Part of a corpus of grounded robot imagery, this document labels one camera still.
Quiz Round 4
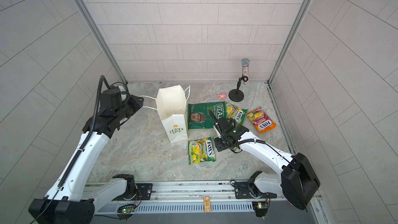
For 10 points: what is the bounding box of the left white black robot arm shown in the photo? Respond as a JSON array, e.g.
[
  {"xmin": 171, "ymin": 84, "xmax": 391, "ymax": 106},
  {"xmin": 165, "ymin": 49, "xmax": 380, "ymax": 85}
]
[{"xmin": 29, "ymin": 75, "xmax": 144, "ymax": 224}]

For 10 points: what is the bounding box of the aluminium mounting rail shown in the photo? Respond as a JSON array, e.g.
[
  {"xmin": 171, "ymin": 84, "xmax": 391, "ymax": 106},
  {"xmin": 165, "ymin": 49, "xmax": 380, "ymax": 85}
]
[{"xmin": 97, "ymin": 180, "xmax": 293, "ymax": 218}]

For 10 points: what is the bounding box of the dark green snack bag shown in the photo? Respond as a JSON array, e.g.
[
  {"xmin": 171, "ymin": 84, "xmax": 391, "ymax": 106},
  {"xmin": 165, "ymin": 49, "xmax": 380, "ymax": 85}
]
[{"xmin": 188, "ymin": 101, "xmax": 227, "ymax": 130}]

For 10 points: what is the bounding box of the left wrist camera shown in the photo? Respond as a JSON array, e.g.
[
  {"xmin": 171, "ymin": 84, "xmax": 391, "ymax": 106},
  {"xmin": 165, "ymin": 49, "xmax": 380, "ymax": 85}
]
[{"xmin": 110, "ymin": 82, "xmax": 129, "ymax": 102}]

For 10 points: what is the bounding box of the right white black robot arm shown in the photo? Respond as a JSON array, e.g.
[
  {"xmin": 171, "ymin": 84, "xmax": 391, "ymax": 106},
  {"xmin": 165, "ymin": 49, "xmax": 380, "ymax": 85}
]
[{"xmin": 208, "ymin": 110, "xmax": 320, "ymax": 210}]

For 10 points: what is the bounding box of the small pink toy figure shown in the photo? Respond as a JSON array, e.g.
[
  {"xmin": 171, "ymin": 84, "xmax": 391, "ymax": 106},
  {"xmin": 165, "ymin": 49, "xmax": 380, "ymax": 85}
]
[{"xmin": 218, "ymin": 93, "xmax": 227, "ymax": 100}]

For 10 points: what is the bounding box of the white paper shopping bag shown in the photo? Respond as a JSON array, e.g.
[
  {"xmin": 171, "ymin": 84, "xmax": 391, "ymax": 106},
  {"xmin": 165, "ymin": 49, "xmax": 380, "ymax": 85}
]
[{"xmin": 152, "ymin": 85, "xmax": 191, "ymax": 143}]

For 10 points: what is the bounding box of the orange Fox's candy bag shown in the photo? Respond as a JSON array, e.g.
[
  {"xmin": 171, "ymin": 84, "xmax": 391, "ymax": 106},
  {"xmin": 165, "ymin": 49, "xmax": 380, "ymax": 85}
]
[{"xmin": 246, "ymin": 107, "xmax": 277, "ymax": 133}]

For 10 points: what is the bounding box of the small wooden tag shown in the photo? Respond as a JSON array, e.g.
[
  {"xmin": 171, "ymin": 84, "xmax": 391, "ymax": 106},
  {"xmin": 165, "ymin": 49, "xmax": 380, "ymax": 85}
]
[{"xmin": 203, "ymin": 196, "xmax": 211, "ymax": 213}]

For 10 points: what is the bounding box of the black microphone stand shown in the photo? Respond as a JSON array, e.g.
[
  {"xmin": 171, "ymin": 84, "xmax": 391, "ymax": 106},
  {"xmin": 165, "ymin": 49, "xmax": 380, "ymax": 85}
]
[{"xmin": 228, "ymin": 75, "xmax": 249, "ymax": 102}]

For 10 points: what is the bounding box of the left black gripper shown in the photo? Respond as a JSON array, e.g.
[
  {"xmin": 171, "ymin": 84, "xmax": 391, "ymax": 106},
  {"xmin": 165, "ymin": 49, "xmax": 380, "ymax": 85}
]
[{"xmin": 113, "ymin": 95, "xmax": 146, "ymax": 122}]

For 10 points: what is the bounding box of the circuit board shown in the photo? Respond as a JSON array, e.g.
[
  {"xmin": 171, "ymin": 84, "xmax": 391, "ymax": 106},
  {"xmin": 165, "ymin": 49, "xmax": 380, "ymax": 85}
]
[
  {"xmin": 252, "ymin": 202, "xmax": 269, "ymax": 218},
  {"xmin": 117, "ymin": 204, "xmax": 136, "ymax": 215}
]

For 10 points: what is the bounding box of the left circuit board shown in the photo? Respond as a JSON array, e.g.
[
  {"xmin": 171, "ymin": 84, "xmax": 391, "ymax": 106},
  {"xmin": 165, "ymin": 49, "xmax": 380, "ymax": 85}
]
[{"xmin": 117, "ymin": 204, "xmax": 136, "ymax": 215}]

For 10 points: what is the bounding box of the right circuit board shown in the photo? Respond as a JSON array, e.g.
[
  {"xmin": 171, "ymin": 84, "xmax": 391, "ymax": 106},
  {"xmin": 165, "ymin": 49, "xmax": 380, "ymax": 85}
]
[{"xmin": 252, "ymin": 202, "xmax": 269, "ymax": 218}]

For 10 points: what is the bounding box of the green Fox's candy bag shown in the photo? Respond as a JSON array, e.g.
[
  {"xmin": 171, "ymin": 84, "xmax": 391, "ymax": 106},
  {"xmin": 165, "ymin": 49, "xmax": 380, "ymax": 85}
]
[
  {"xmin": 226, "ymin": 102, "xmax": 248, "ymax": 125},
  {"xmin": 188, "ymin": 138, "xmax": 216, "ymax": 165}
]

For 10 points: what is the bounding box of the glitter microphone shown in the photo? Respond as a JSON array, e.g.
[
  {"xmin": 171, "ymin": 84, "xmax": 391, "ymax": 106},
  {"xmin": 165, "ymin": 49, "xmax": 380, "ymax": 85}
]
[{"xmin": 241, "ymin": 58, "xmax": 250, "ymax": 85}]

